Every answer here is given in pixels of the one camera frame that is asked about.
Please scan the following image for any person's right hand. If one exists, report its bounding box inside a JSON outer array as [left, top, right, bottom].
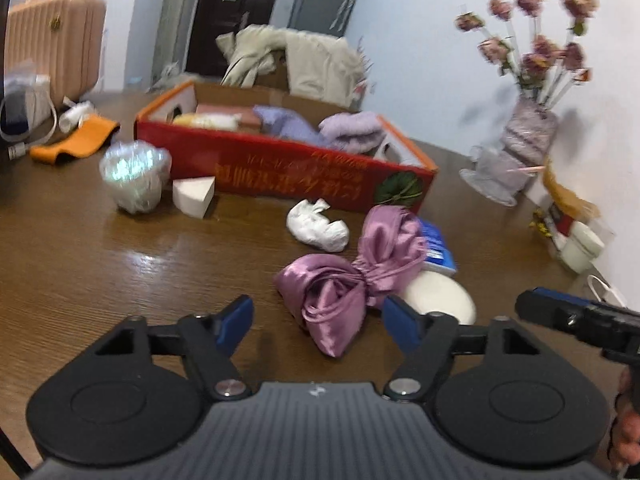
[[608, 367, 640, 472]]

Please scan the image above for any blue white tissue pack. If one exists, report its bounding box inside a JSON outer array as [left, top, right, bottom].
[[420, 220, 458, 278]]

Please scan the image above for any pink ribbed suitcase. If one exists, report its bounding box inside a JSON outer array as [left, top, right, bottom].
[[4, 0, 106, 107]]

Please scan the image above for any purple knitted cloth pouch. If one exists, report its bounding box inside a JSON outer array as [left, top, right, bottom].
[[253, 105, 329, 148]]

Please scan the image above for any pink satin cloth bundle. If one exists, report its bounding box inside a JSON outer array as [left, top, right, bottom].
[[274, 205, 427, 359]]

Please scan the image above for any orange black cloth pouch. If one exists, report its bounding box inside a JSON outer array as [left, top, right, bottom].
[[29, 114, 120, 165]]

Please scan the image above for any dried pink rose bouquet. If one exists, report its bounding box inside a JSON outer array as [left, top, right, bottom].
[[454, 0, 600, 110]]

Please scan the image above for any white charger with cable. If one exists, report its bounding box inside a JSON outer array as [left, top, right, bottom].
[[1, 74, 58, 160]]

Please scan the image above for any white crumpled cloth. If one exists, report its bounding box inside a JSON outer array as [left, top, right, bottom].
[[285, 198, 350, 254]]

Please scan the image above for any dark brown entrance door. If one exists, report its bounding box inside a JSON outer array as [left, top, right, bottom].
[[186, 0, 276, 77]]

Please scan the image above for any white wedge makeup sponge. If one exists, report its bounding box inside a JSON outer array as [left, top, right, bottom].
[[172, 177, 215, 219]]

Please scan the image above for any white jar with lid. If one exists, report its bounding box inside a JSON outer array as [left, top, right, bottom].
[[559, 221, 605, 274]]

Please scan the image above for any red orange cardboard box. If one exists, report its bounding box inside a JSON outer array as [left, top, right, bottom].
[[134, 81, 438, 212]]

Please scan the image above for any clear plastic cup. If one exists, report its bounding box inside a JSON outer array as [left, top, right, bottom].
[[459, 145, 542, 207]]

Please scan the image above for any lilac fluffy towel roll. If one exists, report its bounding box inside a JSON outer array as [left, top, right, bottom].
[[319, 112, 385, 154]]

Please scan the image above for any snack packet with clip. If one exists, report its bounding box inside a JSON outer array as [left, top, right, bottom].
[[542, 157, 601, 236]]

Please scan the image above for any white yellow alpaca plush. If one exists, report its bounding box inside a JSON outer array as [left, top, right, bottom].
[[172, 113, 242, 131]]

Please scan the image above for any glass vase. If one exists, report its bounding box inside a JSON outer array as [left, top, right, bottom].
[[500, 96, 559, 166]]

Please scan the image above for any white cylinder foam sponge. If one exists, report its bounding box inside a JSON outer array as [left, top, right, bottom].
[[400, 271, 476, 325]]

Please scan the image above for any beige jacket on chair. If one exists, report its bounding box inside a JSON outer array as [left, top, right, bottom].
[[216, 25, 364, 108]]

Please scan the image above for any iridescent wrapped plastic ball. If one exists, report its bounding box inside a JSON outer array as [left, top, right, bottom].
[[99, 140, 171, 214]]

